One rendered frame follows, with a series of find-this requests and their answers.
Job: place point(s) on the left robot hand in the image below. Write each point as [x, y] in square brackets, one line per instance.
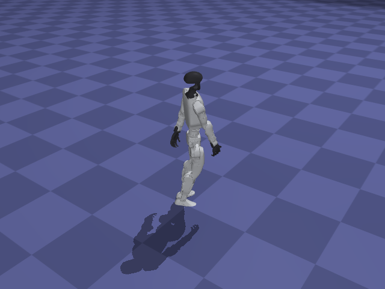
[174, 137]

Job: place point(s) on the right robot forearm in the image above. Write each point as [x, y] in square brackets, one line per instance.
[211, 136]

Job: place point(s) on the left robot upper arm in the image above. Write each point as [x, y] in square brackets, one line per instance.
[181, 109]

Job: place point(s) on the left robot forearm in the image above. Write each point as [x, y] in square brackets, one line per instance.
[180, 121]

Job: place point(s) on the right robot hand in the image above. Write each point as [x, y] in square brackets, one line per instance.
[216, 149]

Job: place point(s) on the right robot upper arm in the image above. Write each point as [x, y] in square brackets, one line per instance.
[199, 109]

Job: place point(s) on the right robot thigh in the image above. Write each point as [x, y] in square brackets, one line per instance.
[198, 160]

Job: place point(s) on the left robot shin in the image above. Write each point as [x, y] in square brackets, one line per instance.
[183, 171]

